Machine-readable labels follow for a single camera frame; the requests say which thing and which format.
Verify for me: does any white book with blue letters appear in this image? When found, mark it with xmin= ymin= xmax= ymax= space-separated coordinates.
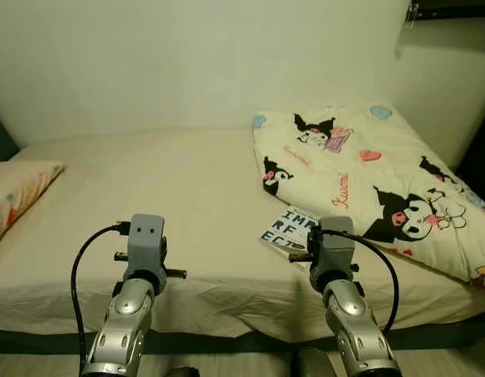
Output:
xmin=258 ymin=206 xmax=323 ymax=260

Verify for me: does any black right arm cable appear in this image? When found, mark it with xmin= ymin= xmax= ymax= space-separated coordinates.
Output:
xmin=317 ymin=228 xmax=401 ymax=335

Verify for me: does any mattress with beige sheet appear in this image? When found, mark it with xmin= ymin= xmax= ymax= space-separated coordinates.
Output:
xmin=0 ymin=126 xmax=485 ymax=345

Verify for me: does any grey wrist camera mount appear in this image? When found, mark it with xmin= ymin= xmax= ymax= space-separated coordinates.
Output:
xmin=127 ymin=214 xmax=167 ymax=276
xmin=315 ymin=217 xmax=358 ymax=276

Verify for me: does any teal upholstered headboard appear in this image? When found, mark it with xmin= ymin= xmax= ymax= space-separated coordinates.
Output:
xmin=0 ymin=106 xmax=21 ymax=163

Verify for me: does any cream cartoon print blanket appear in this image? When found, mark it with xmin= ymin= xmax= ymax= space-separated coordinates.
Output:
xmin=252 ymin=102 xmax=485 ymax=291

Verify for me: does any dark wall shelf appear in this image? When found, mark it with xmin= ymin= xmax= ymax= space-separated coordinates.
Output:
xmin=406 ymin=0 xmax=485 ymax=24

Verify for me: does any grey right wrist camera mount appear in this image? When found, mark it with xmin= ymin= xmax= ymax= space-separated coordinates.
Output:
xmin=315 ymin=217 xmax=358 ymax=276

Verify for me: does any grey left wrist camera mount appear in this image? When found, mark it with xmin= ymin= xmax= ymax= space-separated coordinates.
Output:
xmin=127 ymin=214 xmax=167 ymax=276

